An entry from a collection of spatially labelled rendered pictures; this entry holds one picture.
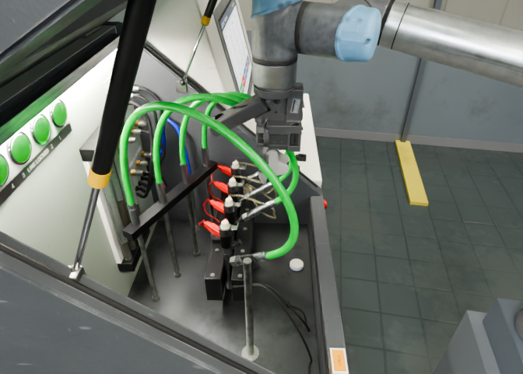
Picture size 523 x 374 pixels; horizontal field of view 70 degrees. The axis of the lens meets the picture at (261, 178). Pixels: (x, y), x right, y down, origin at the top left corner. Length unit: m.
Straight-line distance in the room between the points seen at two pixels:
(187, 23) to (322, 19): 0.50
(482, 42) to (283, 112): 0.32
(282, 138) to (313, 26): 0.21
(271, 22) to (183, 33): 0.45
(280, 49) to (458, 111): 2.98
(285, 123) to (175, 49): 0.46
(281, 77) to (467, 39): 0.29
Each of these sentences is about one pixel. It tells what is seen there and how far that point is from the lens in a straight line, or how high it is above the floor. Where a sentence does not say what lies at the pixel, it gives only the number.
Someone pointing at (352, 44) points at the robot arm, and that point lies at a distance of 0.56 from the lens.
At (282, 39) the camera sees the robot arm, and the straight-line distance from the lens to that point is 0.59.
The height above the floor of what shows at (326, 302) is 0.95.
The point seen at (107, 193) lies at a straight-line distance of 0.87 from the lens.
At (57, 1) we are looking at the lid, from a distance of 0.27.
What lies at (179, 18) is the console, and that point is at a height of 1.46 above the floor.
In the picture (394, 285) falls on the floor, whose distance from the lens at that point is 2.24.
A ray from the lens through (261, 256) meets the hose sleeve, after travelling 0.69.
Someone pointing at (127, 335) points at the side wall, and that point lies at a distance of 0.53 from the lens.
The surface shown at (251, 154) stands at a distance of 0.56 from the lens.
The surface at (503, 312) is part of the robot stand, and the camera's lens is 1.09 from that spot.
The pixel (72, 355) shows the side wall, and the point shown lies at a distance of 0.61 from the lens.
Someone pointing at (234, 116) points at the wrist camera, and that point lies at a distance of 0.66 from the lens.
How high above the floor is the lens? 1.67
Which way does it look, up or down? 36 degrees down
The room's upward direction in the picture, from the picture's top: straight up
